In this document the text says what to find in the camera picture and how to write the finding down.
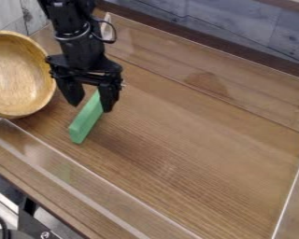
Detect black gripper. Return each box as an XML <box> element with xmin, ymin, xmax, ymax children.
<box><xmin>47</xmin><ymin>26</ymin><xmax>122</xmax><ymax>113</ymax></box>

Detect green rectangular stick block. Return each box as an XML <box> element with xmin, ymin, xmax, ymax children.
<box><xmin>68</xmin><ymin>91</ymin><xmax>103</xmax><ymax>144</ymax></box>

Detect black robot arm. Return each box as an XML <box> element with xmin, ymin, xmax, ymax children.
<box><xmin>38</xmin><ymin>0</ymin><xmax>123</xmax><ymax>112</ymax></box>

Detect wooden bowl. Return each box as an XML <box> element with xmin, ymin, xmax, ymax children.
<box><xmin>0</xmin><ymin>30</ymin><xmax>56</xmax><ymax>119</ymax></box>

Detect clear acrylic corner bracket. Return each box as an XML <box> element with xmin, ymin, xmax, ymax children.
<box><xmin>102</xmin><ymin>12</ymin><xmax>118</xmax><ymax>44</ymax></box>

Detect clear acrylic tray wall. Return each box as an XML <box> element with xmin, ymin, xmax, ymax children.
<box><xmin>0</xmin><ymin>17</ymin><xmax>299</xmax><ymax>239</ymax></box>

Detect black metal table bracket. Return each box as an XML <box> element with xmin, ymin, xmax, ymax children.
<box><xmin>18</xmin><ymin>197</ymin><xmax>63</xmax><ymax>239</ymax></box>

